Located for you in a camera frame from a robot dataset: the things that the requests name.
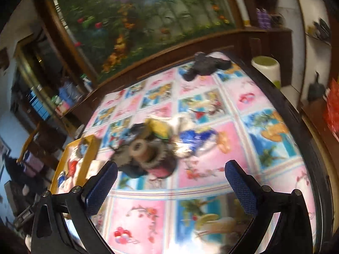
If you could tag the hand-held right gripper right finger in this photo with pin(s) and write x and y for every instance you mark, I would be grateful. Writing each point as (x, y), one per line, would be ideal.
(243, 187)

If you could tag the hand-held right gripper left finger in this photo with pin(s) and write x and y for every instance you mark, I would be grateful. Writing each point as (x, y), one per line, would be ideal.
(102, 187)

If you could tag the yellow tray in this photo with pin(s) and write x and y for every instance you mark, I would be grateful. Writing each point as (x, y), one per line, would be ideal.
(90, 150)

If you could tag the grey motor with tan roller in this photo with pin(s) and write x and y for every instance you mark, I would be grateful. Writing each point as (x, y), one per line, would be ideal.
(145, 156)

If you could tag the printed tablecloth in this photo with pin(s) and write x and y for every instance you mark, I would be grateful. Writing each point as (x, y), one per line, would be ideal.
(148, 217)

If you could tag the dark metal gear assembly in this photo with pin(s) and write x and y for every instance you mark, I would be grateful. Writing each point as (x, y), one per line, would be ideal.
(137, 131)

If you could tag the blue white plastic packet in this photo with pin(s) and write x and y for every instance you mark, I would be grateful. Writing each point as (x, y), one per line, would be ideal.
(196, 140)

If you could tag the white plastic bag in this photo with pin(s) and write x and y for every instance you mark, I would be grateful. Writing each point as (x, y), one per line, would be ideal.
(184, 124)

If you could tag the blue bag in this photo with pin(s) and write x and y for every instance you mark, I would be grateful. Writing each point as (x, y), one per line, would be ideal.
(68, 94)

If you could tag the white bottle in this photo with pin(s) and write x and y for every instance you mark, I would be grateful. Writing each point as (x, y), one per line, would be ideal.
(87, 83)

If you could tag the red bag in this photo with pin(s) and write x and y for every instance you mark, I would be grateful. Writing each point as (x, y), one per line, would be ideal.
(332, 105)

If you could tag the white cylinder with green top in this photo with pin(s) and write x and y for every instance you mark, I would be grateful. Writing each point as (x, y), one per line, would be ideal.
(267, 68)

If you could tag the dark figurine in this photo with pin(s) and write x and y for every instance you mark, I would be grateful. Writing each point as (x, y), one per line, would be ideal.
(316, 88)

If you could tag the black plastic object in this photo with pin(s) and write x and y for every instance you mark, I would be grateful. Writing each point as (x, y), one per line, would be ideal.
(206, 64)

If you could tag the wooden cabinet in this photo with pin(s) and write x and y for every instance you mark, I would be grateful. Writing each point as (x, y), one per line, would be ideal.
(264, 39)

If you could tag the fish tank with artificial plants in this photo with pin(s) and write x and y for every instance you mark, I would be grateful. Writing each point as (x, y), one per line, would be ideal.
(148, 18)

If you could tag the black items on shelf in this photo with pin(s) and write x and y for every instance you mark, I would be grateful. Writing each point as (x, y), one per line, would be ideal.
(321, 29)

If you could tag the white paper roll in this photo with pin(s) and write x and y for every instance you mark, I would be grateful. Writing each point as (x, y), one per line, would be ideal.
(241, 2)

